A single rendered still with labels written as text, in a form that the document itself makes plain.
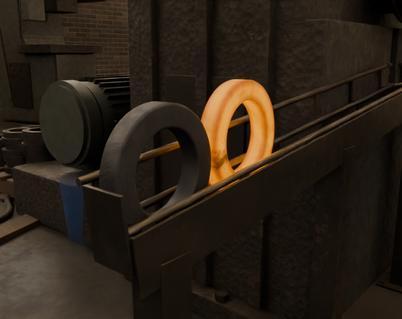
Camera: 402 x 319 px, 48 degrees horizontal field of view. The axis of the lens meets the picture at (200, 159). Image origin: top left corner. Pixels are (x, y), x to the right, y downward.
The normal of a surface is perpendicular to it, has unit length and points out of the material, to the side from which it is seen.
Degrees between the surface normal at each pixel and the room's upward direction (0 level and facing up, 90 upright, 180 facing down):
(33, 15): 90
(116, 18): 90
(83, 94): 45
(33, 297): 0
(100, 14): 90
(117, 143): 58
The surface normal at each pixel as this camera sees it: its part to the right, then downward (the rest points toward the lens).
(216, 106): -0.48, -0.45
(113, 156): -0.58, -0.22
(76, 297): 0.00, -0.97
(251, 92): 0.80, 0.13
